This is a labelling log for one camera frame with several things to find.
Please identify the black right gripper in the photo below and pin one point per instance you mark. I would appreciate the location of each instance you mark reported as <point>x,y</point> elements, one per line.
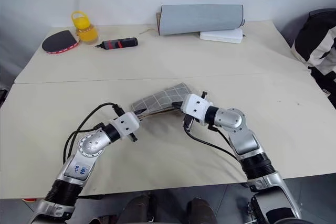
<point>188,123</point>

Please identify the black white bag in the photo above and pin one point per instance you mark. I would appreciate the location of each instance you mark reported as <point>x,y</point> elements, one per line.
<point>319,43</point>

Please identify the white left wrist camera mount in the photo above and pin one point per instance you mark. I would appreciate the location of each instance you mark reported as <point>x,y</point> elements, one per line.
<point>125,124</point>

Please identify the white flat foam box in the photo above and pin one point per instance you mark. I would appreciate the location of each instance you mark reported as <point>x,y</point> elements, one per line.
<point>223,36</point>

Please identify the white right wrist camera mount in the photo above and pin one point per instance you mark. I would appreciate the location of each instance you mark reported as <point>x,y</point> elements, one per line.
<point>195,107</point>

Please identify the black red table tennis paddle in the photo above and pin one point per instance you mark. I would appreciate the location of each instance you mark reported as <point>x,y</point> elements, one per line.
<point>58,43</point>

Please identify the small red object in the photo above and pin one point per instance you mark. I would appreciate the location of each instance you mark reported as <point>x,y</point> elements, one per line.
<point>29,200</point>

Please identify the black red marker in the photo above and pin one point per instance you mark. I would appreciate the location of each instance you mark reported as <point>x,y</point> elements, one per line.
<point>119,43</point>

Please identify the grey rolled mat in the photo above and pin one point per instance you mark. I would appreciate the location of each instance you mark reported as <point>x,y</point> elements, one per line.
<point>199,19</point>

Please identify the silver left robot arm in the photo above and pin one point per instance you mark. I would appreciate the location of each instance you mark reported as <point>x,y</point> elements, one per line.
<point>90,146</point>

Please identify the dark rounded shape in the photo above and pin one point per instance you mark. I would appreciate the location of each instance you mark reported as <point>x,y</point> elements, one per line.
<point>202,212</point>

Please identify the yellow plastic bottle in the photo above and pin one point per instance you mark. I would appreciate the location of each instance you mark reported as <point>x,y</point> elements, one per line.
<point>86,31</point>

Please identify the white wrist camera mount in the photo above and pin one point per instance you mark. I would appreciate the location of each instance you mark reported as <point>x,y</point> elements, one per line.
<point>195,107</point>
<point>125,124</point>

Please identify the grey plaid pouch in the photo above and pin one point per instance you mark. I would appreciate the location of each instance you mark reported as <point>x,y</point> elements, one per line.
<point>164,98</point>

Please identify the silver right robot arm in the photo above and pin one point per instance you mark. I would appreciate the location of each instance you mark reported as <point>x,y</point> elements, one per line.
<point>244,140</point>

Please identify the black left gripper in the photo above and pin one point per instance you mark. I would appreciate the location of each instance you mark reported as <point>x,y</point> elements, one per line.
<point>134,137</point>

